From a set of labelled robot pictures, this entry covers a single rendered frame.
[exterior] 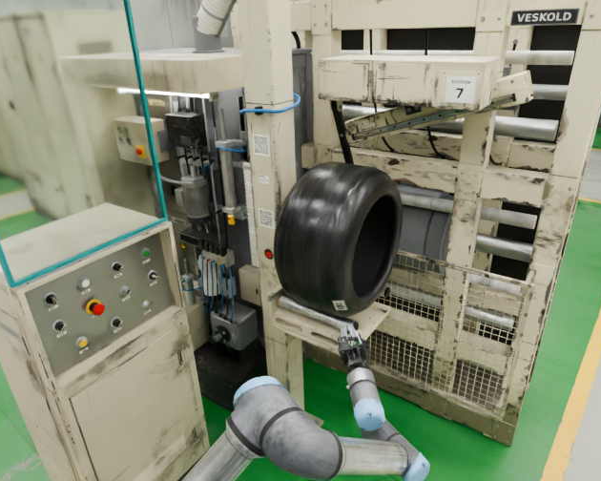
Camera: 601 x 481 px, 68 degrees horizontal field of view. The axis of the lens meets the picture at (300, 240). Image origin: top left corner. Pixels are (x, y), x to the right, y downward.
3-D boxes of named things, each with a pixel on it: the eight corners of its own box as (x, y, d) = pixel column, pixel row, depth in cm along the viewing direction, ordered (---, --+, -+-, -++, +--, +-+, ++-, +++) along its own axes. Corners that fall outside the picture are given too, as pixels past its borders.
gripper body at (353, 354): (360, 329, 133) (368, 360, 123) (365, 348, 138) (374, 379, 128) (335, 336, 134) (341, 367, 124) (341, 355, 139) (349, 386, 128)
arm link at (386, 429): (383, 465, 120) (377, 443, 114) (357, 436, 128) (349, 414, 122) (404, 447, 122) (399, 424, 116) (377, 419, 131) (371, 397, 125)
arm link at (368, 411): (360, 437, 116) (353, 418, 111) (352, 401, 125) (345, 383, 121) (389, 429, 116) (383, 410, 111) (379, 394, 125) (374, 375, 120)
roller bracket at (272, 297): (266, 315, 179) (264, 294, 175) (319, 272, 208) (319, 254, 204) (273, 318, 177) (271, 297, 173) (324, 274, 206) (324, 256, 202)
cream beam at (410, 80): (316, 100, 171) (316, 59, 164) (348, 92, 189) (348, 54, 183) (479, 112, 139) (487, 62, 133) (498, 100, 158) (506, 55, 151)
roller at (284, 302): (283, 295, 182) (279, 305, 181) (278, 293, 178) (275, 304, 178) (360, 323, 164) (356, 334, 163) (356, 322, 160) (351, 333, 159)
